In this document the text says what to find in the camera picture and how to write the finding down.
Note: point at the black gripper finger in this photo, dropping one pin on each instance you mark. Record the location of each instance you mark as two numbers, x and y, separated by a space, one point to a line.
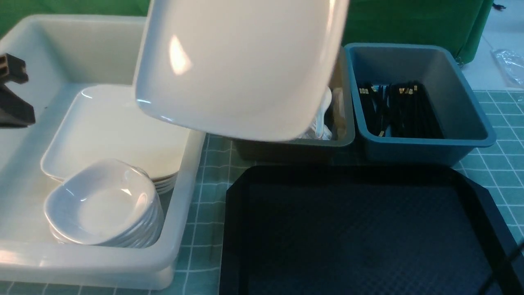
12 69

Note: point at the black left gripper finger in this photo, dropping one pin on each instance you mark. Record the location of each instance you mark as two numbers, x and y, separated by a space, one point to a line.
14 111

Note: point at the large white square plate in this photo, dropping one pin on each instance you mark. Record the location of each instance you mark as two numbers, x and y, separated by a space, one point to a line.
249 69

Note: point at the large white plastic tub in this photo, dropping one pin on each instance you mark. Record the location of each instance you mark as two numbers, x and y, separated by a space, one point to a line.
64 54

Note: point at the stack of white square plates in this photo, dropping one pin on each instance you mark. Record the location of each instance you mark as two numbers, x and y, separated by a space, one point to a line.
104 122

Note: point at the stack of white bowls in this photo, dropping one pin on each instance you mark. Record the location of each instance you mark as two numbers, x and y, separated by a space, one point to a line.
109 204

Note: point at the pile of white spoons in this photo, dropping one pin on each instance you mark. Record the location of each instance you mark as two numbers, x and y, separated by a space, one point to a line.
318 129

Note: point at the brown plastic spoon bin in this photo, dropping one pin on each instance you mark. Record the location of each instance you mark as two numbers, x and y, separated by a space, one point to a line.
339 118

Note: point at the bundle of black chopsticks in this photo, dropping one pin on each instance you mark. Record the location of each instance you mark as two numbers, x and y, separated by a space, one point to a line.
401 110

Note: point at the blue plastic chopstick bin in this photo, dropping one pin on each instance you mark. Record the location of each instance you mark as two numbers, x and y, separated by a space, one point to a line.
464 123

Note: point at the black serving tray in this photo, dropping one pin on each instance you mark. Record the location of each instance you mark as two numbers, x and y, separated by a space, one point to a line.
365 230

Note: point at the green backdrop cloth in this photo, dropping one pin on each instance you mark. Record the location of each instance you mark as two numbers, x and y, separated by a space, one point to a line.
456 25

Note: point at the green checked tablecloth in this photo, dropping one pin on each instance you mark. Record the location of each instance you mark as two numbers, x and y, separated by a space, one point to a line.
499 168

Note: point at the clear plastic bag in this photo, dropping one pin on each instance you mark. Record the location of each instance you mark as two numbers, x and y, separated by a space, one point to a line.
511 67

